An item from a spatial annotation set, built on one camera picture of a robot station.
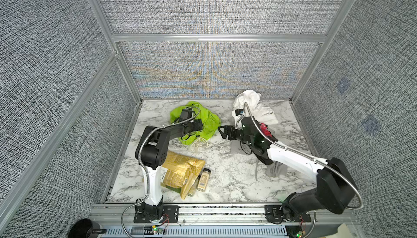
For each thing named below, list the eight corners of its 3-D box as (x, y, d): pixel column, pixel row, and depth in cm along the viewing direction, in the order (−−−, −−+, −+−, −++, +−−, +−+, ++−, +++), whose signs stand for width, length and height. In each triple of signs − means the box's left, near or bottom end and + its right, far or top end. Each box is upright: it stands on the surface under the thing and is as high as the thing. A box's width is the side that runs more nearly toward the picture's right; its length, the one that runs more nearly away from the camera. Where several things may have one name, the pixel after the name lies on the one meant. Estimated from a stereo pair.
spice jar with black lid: (197, 190, 82) (196, 188, 79) (203, 170, 89) (203, 167, 85) (205, 193, 81) (205, 190, 78) (210, 172, 88) (211, 169, 84)
